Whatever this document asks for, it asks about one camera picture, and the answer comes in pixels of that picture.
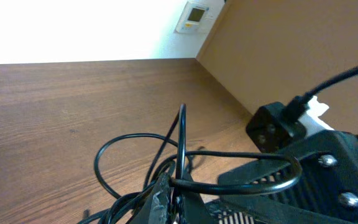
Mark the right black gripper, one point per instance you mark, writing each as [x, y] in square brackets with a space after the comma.
[328, 184]

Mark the white wall thermostat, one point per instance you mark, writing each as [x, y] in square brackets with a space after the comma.
[198, 16]

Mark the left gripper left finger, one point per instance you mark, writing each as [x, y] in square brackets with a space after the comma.
[157, 207]

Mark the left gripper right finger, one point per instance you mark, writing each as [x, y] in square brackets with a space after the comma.
[190, 206]

